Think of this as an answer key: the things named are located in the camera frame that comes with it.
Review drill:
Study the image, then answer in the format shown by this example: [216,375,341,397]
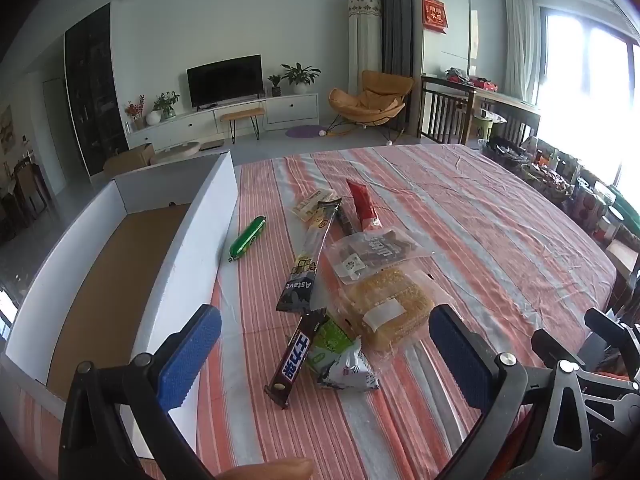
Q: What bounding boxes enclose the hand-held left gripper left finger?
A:
[59,304,222,480]

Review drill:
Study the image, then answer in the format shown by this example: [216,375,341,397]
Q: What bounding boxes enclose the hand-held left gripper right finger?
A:
[428,304,594,480]

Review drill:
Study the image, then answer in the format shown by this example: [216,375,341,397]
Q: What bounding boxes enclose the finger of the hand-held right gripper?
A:
[531,328,601,373]
[584,307,640,376]

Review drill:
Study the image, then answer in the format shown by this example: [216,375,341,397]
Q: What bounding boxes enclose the yellow cake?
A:
[336,267,453,363]

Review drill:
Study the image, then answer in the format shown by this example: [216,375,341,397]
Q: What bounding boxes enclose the dark chocolate bar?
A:
[264,307,328,409]

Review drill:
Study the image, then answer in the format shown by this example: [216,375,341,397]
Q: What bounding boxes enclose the white and black packet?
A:
[316,337,381,393]

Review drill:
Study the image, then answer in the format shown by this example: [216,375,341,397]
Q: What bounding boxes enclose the green sausage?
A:
[228,216,268,263]

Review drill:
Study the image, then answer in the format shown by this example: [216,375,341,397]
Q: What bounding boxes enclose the green and white packet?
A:
[305,312,356,376]

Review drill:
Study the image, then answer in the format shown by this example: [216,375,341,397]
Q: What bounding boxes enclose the white cardboard box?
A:
[0,151,240,461]

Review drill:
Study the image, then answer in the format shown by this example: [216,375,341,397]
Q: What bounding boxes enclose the clear bag of brown snacks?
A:
[325,227,435,286]

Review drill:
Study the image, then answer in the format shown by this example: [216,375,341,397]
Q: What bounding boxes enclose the long black wafer packet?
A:
[276,198,343,313]

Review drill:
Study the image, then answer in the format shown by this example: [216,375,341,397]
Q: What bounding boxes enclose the dark brown snack packet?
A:
[335,205,357,237]

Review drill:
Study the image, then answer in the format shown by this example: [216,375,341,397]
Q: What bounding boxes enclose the red snack packet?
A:
[346,179,382,233]

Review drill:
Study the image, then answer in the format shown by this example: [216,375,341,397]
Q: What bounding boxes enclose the pale yellow snack packet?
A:
[291,189,341,223]

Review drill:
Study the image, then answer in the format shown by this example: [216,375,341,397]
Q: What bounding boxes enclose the person's left hand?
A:
[220,457,314,480]

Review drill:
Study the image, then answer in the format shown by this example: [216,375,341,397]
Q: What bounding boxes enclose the orange grey striped tablecloth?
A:
[15,143,618,480]

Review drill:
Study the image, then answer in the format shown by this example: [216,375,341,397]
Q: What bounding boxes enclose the row of jars and containers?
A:
[480,135,640,261]

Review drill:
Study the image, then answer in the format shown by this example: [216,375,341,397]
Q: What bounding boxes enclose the brown cardboard box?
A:
[103,143,156,177]

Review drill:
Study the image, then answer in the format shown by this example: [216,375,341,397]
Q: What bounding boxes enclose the wooden dining chair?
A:
[12,160,48,221]

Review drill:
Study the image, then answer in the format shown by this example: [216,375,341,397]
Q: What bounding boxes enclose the window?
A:
[537,5,640,201]

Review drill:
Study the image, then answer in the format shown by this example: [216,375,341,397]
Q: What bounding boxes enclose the green and white pot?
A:
[472,110,506,138]

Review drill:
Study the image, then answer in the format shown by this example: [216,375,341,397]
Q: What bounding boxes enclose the wooden bench with hairpin legs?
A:
[220,107,267,144]

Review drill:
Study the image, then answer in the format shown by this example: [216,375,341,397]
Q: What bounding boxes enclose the red flowers in vase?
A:
[125,94,147,131]

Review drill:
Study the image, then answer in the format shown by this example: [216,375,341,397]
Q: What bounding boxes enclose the green plant in vase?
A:
[151,91,181,125]

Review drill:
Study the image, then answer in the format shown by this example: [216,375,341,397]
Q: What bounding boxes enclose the dark wooden side table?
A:
[417,75,542,148]

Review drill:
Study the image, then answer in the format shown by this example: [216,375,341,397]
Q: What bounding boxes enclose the white television cabinet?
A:
[124,92,320,153]

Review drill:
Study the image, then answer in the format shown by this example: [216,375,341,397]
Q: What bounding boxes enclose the black television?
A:
[186,54,265,109]

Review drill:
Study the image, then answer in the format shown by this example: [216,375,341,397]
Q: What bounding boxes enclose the orange lounge chair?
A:
[328,70,416,141]

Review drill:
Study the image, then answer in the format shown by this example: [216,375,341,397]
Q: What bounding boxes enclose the pile of clothes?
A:
[445,66,501,92]

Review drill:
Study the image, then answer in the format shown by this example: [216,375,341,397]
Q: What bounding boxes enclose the dark display cabinet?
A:
[64,2,130,178]

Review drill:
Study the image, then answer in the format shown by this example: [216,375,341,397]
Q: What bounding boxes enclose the large potted plant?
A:
[280,62,322,95]

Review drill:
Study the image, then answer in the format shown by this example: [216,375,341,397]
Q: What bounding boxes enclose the white sheer curtain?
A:
[502,0,548,106]

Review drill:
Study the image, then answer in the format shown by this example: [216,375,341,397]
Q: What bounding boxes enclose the covered standing air conditioner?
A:
[347,0,383,126]

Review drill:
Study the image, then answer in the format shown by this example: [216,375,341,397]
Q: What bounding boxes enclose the grey curtain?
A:
[365,0,423,136]

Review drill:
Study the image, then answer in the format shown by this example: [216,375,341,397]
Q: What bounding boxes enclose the red wall hanging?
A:
[421,0,449,36]

